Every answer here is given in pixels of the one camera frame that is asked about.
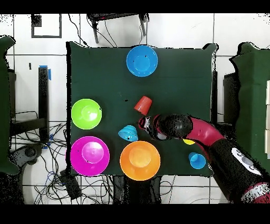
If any large blue plastic bowl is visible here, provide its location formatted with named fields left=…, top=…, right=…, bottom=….
left=126, top=44, right=159, bottom=78

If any gray pedestal foot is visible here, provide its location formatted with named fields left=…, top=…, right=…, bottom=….
left=9, top=143, right=44, bottom=167

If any lime green plastic bowl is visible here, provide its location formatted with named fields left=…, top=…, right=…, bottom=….
left=71, top=98, right=103, bottom=130

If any red-orange plastic cup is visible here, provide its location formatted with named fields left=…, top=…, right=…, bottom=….
left=133, top=95, right=153, bottom=116

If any white boxes stack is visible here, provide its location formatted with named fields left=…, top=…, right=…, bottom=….
left=264, top=79, right=270, bottom=160

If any black cable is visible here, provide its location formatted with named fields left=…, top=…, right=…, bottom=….
left=67, top=14, right=90, bottom=48

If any magenta pink plastic bowl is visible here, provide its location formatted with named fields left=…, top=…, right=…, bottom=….
left=70, top=135, right=111, bottom=177

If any black power brick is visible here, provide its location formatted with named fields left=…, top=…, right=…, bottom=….
left=59, top=169, right=82, bottom=201

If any tangle of floor cables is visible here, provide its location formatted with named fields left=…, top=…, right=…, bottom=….
left=10, top=110, right=114, bottom=204

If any light blue plastic cup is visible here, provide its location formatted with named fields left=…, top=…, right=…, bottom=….
left=188, top=152, right=207, bottom=170

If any black metal table frame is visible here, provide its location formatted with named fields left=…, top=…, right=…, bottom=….
left=9, top=66, right=50, bottom=144
left=211, top=70, right=240, bottom=127

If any black square floor frame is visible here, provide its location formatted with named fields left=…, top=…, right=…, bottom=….
left=31, top=14, right=62, bottom=39

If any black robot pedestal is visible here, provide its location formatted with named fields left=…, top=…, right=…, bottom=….
left=112, top=175, right=163, bottom=204

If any orange plastic bowl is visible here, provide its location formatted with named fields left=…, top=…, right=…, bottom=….
left=119, top=141, right=161, bottom=182

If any blue tape strip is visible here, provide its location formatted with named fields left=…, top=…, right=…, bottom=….
left=38, top=64, right=52, bottom=81

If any dark green tablecloth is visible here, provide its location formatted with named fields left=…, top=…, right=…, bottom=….
left=65, top=41, right=219, bottom=177

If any black stool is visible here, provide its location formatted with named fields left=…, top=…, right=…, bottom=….
left=86, top=13, right=149, bottom=44

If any green cloth covered side table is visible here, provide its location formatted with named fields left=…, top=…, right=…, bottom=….
left=229, top=42, right=270, bottom=180
left=0, top=35, right=21, bottom=175

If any small cyan plastic bowl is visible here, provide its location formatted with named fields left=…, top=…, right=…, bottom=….
left=118, top=125, right=139, bottom=142

